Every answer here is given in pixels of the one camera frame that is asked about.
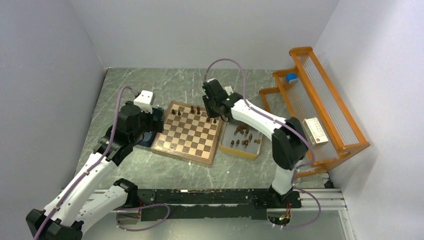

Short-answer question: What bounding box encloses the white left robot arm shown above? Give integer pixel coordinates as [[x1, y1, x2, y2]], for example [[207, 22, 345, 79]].
[[25, 101, 164, 240]]

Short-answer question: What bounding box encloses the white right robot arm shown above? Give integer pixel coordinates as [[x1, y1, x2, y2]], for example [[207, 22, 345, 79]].
[[202, 78, 308, 207]]

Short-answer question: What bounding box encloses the dark chess pieces pile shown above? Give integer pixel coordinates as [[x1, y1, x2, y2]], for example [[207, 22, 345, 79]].
[[229, 124, 262, 148]]

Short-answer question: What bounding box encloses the wooden chess board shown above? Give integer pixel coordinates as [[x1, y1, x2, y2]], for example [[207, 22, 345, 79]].
[[150, 100, 224, 166]]

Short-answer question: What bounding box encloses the blue tray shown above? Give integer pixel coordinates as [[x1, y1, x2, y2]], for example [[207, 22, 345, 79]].
[[137, 131, 157, 148]]

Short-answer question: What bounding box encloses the white clip on table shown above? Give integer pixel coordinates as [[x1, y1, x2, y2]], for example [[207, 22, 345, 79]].
[[224, 86, 234, 96]]

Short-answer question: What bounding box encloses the yellow metal tin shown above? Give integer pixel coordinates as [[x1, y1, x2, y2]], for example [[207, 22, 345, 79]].
[[219, 119, 263, 160]]

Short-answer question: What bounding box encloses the blue round object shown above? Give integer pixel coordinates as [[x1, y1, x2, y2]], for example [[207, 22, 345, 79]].
[[285, 72, 299, 84]]

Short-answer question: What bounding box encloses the white small box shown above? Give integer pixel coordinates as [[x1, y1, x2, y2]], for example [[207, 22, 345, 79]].
[[302, 117, 329, 146]]

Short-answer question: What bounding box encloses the orange wooden rack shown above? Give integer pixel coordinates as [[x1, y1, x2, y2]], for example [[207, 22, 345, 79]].
[[259, 46, 370, 178]]

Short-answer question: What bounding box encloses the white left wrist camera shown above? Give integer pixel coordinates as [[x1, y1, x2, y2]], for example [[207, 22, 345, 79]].
[[133, 90, 155, 114]]

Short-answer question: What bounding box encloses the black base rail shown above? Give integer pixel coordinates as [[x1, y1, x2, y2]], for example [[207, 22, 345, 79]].
[[137, 188, 302, 222]]

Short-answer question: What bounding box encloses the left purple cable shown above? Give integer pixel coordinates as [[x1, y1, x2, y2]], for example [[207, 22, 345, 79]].
[[33, 85, 171, 240]]

